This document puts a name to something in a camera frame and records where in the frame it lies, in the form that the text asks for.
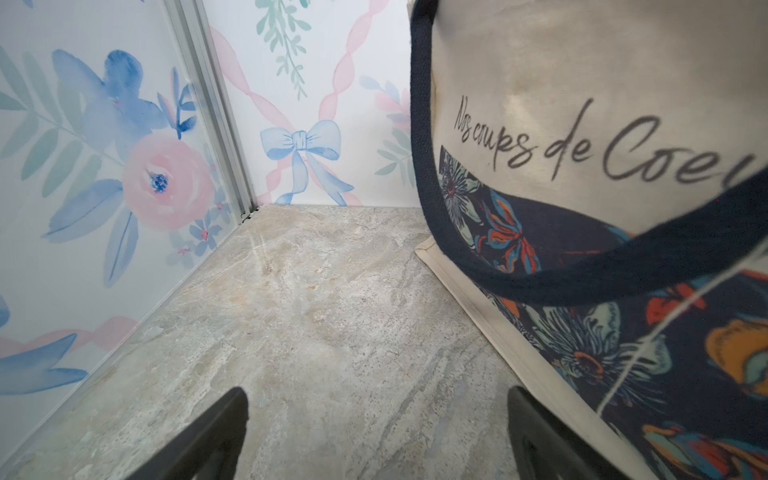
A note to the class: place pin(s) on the aluminium corner post left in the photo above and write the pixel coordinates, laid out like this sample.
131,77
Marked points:
193,33

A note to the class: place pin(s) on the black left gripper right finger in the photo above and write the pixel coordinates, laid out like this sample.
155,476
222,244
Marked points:
545,448

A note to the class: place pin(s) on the canvas bag navy handles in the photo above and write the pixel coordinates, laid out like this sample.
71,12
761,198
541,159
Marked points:
594,178

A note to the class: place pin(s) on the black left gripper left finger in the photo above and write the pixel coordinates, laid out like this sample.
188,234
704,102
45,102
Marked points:
208,448

